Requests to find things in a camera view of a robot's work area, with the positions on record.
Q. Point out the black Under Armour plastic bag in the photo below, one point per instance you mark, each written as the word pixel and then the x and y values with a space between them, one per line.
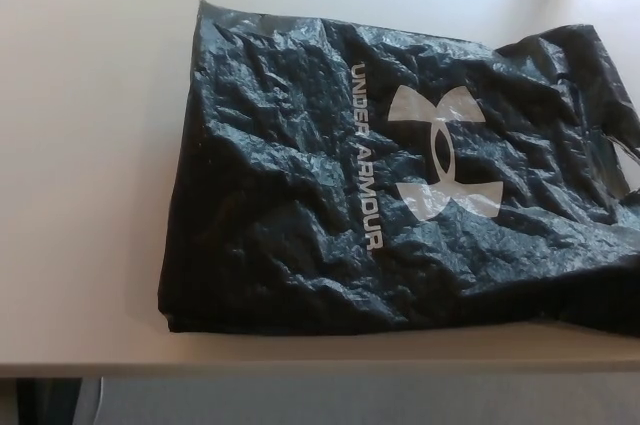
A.
pixel 310 155

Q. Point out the silver metal desk leg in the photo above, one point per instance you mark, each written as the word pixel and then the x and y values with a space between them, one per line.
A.
pixel 101 402

